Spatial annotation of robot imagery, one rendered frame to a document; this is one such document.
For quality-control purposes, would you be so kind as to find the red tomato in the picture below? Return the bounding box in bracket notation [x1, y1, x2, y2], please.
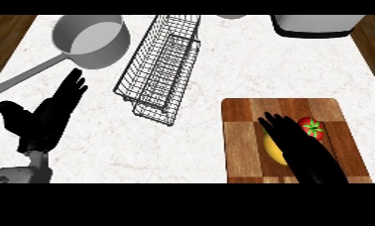
[297, 116, 326, 142]

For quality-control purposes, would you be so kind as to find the black wire tiered basket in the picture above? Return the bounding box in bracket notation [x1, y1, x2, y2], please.
[112, 15, 202, 127]

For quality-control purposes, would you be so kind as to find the grey saucepan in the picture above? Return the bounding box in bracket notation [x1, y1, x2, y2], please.
[0, 15, 131, 94]

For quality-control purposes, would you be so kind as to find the wooden cutting board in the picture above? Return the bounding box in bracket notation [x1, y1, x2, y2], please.
[221, 97, 373, 184]

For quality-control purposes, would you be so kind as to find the yellow lemon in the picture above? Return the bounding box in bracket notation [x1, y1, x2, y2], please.
[263, 132, 289, 167]

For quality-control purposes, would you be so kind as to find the white appliance with black base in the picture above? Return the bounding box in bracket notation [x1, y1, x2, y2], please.
[270, 15, 366, 39]

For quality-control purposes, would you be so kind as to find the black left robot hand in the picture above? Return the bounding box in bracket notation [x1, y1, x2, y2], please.
[0, 67, 90, 154]

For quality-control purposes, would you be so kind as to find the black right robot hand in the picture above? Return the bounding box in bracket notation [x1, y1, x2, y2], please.
[257, 111, 350, 184]

